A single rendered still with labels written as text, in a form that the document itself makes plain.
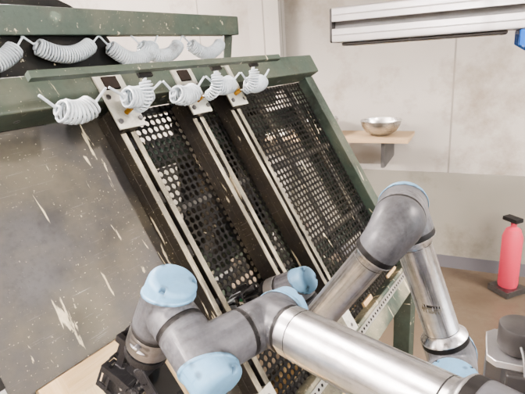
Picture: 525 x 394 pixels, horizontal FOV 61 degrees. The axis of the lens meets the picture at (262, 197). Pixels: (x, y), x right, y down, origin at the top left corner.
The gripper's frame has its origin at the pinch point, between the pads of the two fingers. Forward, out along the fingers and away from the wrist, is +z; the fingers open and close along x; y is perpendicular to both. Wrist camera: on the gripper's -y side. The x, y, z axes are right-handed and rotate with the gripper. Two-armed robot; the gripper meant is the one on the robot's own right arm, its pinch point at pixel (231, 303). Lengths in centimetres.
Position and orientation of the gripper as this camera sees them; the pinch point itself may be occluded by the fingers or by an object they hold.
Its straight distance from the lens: 148.6
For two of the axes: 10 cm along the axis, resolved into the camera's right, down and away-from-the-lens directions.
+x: 4.7, 8.8, -0.2
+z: -6.7, 3.8, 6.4
